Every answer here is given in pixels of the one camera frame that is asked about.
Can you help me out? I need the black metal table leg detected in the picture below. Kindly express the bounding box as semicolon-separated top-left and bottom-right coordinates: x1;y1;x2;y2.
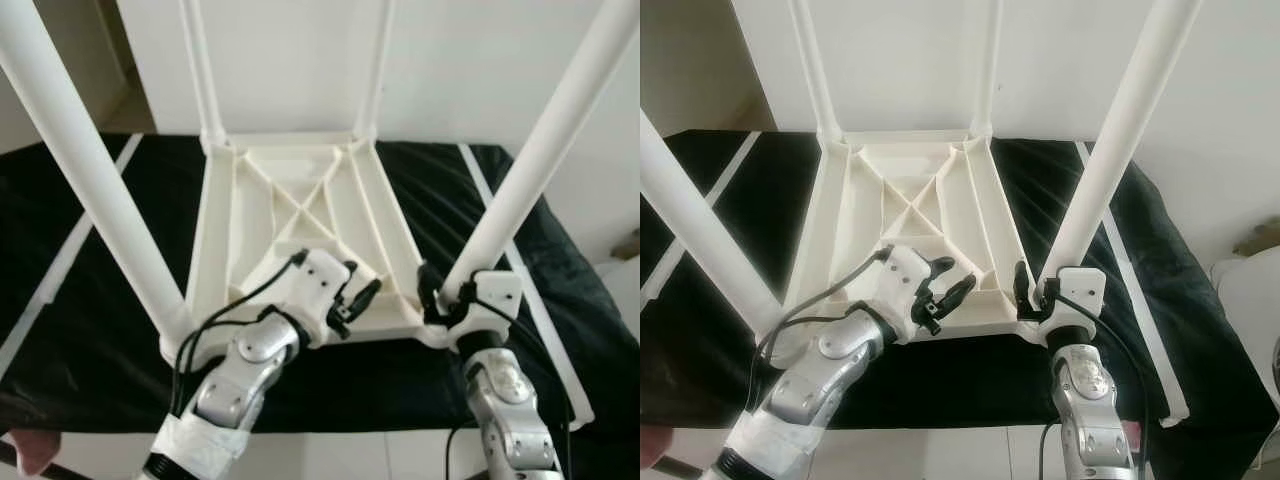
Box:
0;445;91;480

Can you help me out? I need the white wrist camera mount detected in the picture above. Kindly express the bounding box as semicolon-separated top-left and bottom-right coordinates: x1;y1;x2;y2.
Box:
1035;267;1106;346
445;270;523;351
880;245;951;346
285;248;356;349

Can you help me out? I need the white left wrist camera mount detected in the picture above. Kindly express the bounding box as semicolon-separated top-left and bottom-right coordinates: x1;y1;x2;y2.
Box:
880;245;951;346
285;248;356;349

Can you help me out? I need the white plastic table leg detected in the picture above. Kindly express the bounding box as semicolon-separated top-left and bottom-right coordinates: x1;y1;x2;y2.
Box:
1038;0;1204;291
178;0;229;151
355;0;396;141
640;108;786;336
0;0;191;351
440;0;641;301
788;0;844;149
968;0;1004;139

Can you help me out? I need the white plastic table top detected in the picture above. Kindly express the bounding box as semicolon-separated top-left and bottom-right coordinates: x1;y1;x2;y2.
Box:
770;128;1051;346
160;130;451;366

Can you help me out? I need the pink table cover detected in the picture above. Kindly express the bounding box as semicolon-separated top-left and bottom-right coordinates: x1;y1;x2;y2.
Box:
640;425;673;469
10;432;63;476

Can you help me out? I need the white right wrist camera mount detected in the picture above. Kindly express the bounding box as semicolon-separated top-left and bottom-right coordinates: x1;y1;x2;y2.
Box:
1035;267;1106;346
445;270;523;351

